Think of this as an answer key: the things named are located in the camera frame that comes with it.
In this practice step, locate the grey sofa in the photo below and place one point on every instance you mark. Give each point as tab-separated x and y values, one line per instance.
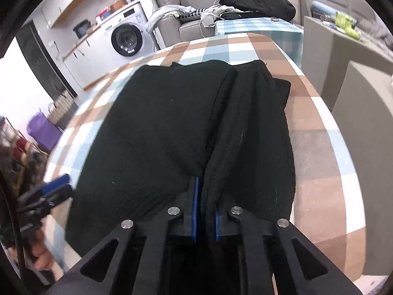
190	27

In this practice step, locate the grey cloth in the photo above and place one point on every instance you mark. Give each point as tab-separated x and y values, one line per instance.
162	12

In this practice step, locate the black knit cushion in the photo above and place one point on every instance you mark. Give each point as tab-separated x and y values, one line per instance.
261	1

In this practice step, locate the black door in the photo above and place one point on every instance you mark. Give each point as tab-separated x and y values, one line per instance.
43	64

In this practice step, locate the white washing machine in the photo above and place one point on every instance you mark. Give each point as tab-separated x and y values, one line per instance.
127	40

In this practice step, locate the orange basin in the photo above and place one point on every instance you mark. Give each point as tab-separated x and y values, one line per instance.
118	3

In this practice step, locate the black knit sweater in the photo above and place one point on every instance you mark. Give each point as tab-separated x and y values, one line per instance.
159	123

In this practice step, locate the person's left hand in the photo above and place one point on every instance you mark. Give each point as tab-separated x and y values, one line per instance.
43	255

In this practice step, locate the white crumpled cloth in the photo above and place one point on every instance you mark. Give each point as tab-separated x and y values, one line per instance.
215	13

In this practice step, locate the blue container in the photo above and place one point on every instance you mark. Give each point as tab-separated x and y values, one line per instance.
103	13

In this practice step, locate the white wall cabinet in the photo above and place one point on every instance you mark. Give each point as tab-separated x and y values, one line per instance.
70	6

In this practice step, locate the grey cardboard box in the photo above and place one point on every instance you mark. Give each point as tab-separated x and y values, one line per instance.
365	159

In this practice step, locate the white cabinet with wooden counter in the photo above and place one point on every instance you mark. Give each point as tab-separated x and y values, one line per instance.
86	64

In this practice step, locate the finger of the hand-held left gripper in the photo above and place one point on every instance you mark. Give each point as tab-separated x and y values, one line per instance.
56	182
61	194

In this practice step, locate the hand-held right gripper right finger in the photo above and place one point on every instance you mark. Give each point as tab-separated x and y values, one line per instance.
218	224

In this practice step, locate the houndstooth cloth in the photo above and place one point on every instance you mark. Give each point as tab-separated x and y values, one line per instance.
193	13

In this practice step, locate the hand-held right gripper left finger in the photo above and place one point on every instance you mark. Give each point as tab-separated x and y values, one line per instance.
195	209

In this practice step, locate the dark cooking pot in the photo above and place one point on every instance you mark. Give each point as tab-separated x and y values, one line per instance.
81	29

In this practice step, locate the brown blue checkered tablecloth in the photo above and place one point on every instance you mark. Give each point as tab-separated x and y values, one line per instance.
316	166

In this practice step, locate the grey slatted rack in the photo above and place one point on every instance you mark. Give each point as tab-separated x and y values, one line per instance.
63	110

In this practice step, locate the green packets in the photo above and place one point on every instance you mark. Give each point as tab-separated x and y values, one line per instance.
345	23

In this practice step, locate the purple plastic bin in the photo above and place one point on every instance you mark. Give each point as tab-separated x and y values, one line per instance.
43	132

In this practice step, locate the cluttered storage shelf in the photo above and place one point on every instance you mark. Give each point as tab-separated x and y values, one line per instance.
18	153

